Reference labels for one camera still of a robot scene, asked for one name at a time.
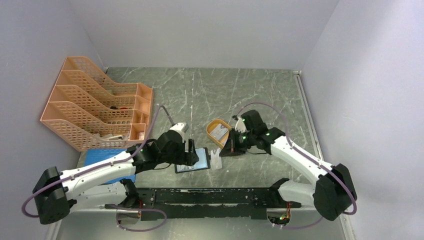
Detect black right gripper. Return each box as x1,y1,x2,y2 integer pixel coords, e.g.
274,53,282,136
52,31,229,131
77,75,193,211
219,127,256,157

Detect black leather card holder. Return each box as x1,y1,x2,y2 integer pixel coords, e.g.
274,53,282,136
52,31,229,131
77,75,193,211
174,147,211,174

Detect orange oval tray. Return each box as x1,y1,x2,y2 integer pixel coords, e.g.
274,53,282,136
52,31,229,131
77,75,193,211
206,118,232,149

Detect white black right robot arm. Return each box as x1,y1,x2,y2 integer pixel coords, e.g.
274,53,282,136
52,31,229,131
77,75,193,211
220,110,358,221

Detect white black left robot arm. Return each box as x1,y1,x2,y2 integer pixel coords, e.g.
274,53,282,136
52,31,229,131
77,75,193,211
33,129,199,225

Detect orange mesh file organizer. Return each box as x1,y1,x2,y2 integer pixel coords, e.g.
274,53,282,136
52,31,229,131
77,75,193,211
40,56,154,152

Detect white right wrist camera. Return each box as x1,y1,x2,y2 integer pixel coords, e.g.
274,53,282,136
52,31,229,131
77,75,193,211
234,117,247,133

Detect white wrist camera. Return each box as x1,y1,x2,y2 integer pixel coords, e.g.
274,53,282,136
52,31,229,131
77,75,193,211
170,122,189,139
234,117,247,133

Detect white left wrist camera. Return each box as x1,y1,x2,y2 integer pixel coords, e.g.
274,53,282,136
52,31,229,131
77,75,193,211
170,122,189,139

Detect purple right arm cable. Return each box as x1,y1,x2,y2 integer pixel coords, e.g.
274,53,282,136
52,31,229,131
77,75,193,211
233,102,358,216

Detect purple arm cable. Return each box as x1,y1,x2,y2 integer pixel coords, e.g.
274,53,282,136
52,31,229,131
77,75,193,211
233,102,358,216
21,105,175,219

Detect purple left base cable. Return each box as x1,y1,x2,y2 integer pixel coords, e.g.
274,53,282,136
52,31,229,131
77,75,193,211
109,205,168,233

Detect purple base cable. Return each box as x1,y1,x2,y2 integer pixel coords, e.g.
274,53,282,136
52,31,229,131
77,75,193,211
109,205,168,233
269,215,324,230

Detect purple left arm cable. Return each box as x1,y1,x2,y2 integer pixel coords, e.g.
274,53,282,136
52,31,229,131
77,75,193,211
21,105,175,219

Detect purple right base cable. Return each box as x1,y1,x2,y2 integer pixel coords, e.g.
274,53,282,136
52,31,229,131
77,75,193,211
269,215,324,230

